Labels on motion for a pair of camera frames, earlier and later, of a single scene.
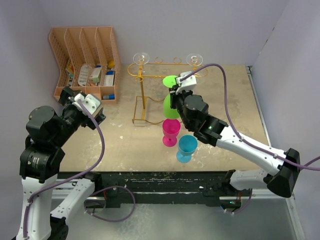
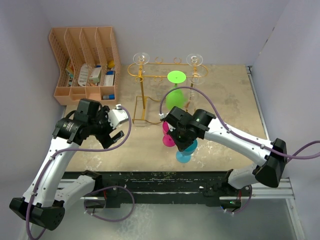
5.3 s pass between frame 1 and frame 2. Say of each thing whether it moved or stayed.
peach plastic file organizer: stayed
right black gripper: moved
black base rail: stayed
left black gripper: moved
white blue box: stayed
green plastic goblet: moved
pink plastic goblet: stayed
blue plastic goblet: stayed
